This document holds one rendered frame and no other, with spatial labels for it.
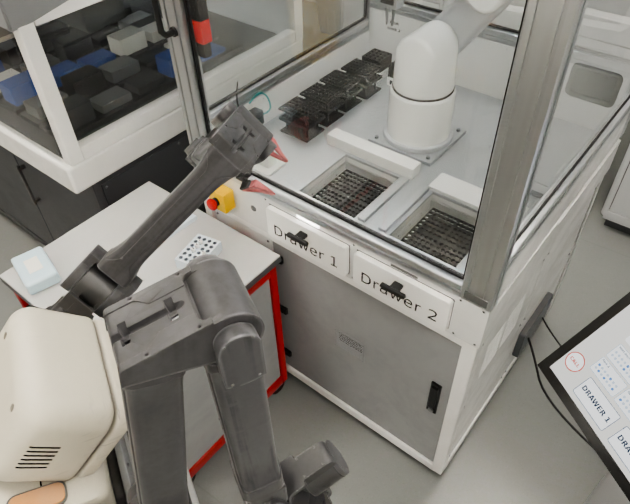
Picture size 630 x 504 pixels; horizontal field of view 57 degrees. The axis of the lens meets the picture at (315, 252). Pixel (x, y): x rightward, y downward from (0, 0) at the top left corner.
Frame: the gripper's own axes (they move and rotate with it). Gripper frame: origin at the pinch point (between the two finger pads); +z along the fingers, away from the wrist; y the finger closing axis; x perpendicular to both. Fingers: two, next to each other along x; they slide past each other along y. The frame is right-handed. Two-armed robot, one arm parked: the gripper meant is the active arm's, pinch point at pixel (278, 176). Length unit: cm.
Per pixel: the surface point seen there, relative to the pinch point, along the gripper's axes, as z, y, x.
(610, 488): 78, -46, -51
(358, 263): 29.3, -11.1, -2.9
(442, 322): 48, -20, -20
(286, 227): 15.0, -4.9, 17.2
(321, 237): 20.4, -6.8, 5.1
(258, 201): 7.2, 0.9, 25.3
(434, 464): 100, -52, 22
